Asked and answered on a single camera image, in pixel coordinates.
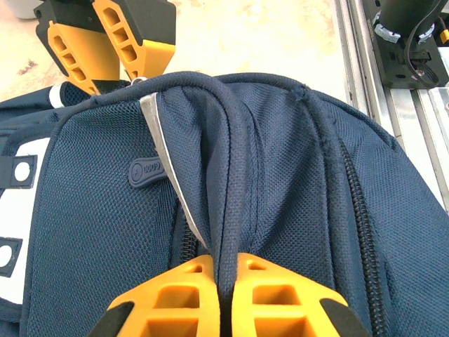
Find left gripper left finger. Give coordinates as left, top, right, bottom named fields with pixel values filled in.
left=87, top=254, right=222, bottom=337

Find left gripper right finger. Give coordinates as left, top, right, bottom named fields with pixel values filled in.
left=231, top=252, right=373, bottom=337

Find navy blue backpack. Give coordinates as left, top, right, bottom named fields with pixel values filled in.
left=0, top=70, right=449, bottom=337

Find aluminium rail frame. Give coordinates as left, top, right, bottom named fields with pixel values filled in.
left=333, top=0, right=449, bottom=215

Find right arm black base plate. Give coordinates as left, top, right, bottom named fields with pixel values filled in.
left=371, top=20, right=449, bottom=88

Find right arm base wires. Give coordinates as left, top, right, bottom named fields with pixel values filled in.
left=403, top=15, right=449, bottom=88

